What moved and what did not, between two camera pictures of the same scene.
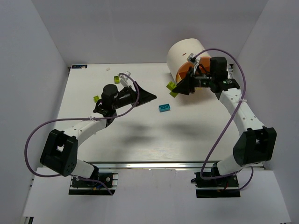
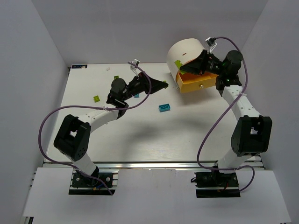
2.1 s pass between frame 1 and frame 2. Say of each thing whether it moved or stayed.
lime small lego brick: stayed
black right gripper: moved
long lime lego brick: moved
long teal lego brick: stayed
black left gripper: moved
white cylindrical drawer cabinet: stayed
